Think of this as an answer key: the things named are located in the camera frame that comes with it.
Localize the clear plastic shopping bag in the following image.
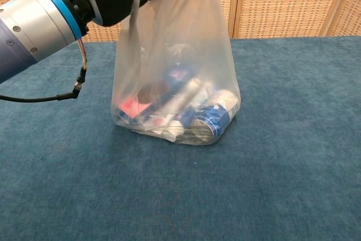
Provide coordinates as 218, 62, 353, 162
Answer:
111, 0, 241, 146

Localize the pink packet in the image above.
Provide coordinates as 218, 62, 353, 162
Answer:
118, 98, 150, 119

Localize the blue white drink can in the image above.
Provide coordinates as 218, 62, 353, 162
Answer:
194, 104, 231, 142

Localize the blue carpet table mat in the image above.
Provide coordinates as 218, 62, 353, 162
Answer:
0, 35, 361, 241

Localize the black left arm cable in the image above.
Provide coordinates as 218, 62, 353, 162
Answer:
0, 36, 89, 103

